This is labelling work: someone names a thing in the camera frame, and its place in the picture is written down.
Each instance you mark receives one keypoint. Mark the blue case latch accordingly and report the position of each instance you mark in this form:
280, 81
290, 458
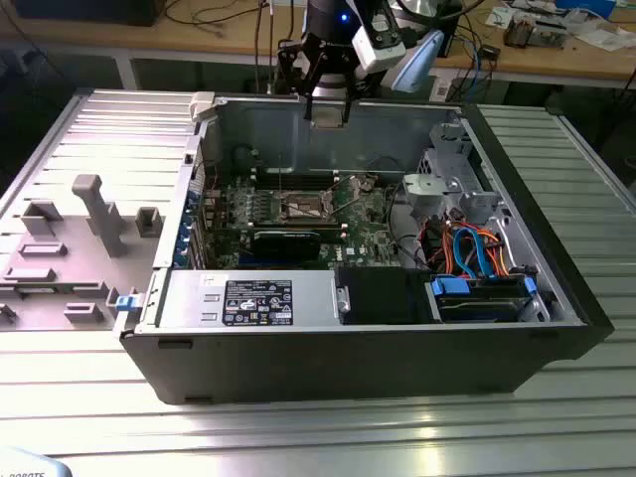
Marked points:
126, 303

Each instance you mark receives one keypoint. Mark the silver CPU chip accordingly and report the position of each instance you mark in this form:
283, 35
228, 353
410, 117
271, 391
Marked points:
328, 120

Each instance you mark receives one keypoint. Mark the metal CPU socket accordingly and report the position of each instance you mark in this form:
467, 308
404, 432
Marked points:
303, 208

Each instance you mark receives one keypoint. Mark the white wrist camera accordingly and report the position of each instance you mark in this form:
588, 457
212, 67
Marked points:
377, 49

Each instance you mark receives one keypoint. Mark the wooden workbench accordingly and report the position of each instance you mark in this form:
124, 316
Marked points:
208, 42

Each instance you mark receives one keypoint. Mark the grey power supply unit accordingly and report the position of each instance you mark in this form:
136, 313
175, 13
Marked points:
189, 293

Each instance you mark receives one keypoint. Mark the green motherboard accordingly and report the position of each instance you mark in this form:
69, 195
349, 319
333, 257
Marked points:
367, 238

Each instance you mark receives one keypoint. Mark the grey parts rack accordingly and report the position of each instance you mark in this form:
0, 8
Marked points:
74, 278

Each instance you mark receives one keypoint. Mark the small black device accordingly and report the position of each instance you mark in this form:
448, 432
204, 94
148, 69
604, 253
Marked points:
489, 52

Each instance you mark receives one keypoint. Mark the small black tower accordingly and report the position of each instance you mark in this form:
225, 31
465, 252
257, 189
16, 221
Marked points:
453, 40

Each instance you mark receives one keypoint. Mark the black graphics card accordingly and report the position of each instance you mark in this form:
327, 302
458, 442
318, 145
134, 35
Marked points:
285, 243

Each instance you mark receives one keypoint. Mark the blue card latch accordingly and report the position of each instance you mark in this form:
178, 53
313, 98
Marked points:
184, 234
188, 218
193, 201
179, 252

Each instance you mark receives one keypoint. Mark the black and grey PC case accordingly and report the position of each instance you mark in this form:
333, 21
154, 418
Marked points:
348, 367

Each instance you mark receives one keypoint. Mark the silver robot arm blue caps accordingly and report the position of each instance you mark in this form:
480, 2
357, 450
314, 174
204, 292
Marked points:
420, 59

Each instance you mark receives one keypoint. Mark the wide black box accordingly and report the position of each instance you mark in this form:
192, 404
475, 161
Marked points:
89, 12

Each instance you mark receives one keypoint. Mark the white paper sheet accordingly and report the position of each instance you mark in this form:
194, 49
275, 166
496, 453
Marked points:
608, 40

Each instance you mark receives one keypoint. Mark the silver metal drive cage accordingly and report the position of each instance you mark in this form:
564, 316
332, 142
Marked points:
462, 194

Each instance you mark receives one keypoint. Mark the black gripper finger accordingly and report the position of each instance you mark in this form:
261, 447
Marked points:
347, 111
308, 107

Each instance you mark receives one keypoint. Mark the blue box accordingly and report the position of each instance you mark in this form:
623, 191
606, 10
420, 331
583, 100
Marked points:
586, 6

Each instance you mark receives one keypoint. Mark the hard disk in blue carrier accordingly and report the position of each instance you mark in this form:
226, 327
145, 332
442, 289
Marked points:
477, 308

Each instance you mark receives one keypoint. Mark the grey component box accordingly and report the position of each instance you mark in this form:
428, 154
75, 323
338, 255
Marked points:
549, 35

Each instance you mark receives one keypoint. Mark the metal heatsink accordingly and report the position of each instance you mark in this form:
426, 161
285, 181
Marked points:
519, 31

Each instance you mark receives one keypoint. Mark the white paper card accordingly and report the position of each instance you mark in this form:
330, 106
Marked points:
498, 17

